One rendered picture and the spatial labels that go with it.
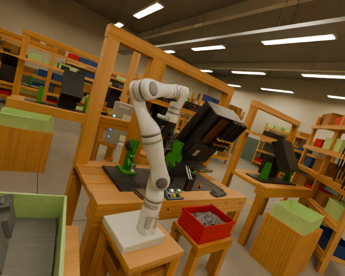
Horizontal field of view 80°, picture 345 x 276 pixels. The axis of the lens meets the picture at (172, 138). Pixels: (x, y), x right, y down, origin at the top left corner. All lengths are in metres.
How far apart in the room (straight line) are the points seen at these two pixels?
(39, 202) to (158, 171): 0.57
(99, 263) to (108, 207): 0.27
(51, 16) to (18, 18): 1.24
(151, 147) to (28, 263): 0.60
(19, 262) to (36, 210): 0.26
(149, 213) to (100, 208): 0.32
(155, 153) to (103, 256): 0.61
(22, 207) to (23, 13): 10.63
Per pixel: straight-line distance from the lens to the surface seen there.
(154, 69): 1.81
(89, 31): 11.63
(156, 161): 0.92
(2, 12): 11.50
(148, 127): 0.88
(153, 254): 1.09
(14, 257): 1.01
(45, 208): 1.17
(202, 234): 1.33
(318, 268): 3.84
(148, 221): 1.06
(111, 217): 1.18
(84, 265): 1.48
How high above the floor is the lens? 1.52
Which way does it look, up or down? 8 degrees down
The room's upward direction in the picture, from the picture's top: 18 degrees clockwise
